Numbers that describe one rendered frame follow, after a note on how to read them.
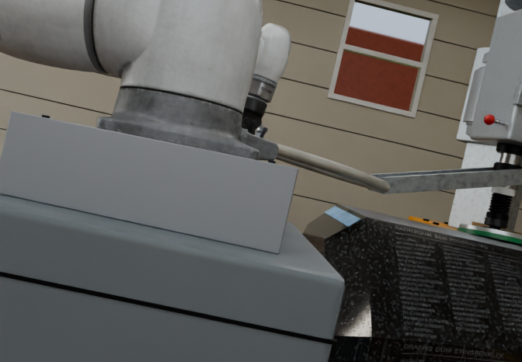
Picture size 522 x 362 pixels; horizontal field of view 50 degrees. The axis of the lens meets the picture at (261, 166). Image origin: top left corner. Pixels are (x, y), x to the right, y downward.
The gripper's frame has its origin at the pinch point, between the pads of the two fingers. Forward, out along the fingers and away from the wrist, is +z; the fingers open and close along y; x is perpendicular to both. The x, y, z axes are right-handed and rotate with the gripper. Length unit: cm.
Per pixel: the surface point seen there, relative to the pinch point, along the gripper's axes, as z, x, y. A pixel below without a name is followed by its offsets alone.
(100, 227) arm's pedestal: 8, -85, -65
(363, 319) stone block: 22, -50, 13
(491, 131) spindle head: -37, -26, 70
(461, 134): -44, 21, 118
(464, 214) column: -12, 12, 124
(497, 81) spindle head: -53, -23, 70
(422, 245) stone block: 3, -43, 33
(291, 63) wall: -154, 492, 348
